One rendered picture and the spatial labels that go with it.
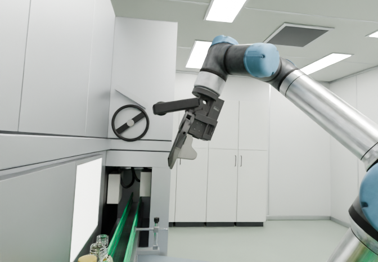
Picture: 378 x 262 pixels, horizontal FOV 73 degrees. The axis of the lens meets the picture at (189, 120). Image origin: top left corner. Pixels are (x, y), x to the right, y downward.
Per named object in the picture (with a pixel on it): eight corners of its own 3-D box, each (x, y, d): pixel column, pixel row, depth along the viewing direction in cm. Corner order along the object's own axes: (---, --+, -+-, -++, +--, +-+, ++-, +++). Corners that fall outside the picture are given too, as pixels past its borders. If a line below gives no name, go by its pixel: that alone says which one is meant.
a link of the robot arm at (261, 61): (290, 51, 62) (252, 52, 70) (266, 37, 54) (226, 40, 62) (284, 83, 62) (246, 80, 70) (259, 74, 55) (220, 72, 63)
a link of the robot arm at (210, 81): (201, 68, 64) (196, 76, 72) (194, 85, 63) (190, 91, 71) (228, 80, 64) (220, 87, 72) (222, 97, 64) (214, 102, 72)
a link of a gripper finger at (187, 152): (191, 175, 59) (203, 139, 62) (167, 165, 59) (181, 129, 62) (188, 176, 62) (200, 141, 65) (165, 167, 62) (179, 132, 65)
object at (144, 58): (121, 157, 216) (127, 54, 223) (165, 159, 221) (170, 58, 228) (105, 166, 147) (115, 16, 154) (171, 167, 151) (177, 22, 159)
